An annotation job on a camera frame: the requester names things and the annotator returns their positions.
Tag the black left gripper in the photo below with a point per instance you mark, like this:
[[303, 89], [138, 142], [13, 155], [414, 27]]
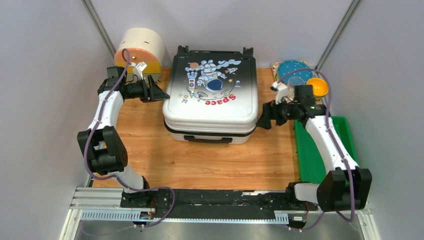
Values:
[[154, 92]]

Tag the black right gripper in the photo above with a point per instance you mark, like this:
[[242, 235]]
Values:
[[270, 111]]

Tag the astronaut print suitcase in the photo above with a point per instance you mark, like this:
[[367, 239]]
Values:
[[213, 96]]

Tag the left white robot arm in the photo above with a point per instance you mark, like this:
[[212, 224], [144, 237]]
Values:
[[104, 153]]

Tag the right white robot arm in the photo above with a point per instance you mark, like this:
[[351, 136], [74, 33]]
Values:
[[346, 186]]

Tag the clear plastic cup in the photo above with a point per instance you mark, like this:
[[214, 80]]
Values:
[[291, 83]]

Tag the cream mini drawer cabinet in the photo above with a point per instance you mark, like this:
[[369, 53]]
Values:
[[144, 45]]

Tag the floral placemat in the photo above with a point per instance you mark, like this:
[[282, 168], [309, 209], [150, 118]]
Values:
[[274, 67]]

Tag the teal dotted plate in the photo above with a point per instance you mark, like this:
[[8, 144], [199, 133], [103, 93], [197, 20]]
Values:
[[286, 67]]

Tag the orange bowl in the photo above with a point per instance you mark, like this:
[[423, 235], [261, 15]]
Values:
[[320, 87]]

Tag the green plastic tray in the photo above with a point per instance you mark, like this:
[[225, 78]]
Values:
[[311, 165]]

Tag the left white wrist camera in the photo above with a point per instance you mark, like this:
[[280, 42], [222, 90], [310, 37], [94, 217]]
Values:
[[138, 69]]

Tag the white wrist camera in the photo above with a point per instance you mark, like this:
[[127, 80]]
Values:
[[138, 69], [281, 90]]

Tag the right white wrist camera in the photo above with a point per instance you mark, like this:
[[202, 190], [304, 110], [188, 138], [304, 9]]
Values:
[[281, 90]]

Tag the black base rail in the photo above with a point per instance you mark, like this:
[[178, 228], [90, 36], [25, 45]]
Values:
[[217, 204]]

